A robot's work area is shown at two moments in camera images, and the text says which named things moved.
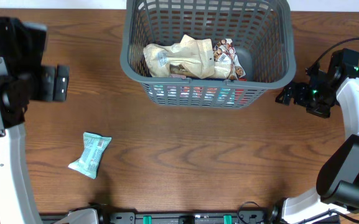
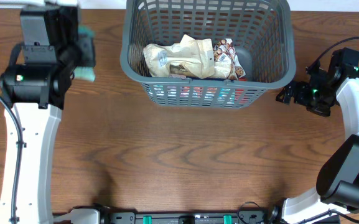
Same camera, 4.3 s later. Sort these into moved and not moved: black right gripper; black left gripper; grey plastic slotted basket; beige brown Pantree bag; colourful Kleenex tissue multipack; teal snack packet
Moved: black left gripper; teal snack packet
Not moved: colourful Kleenex tissue multipack; black right gripper; grey plastic slotted basket; beige brown Pantree bag
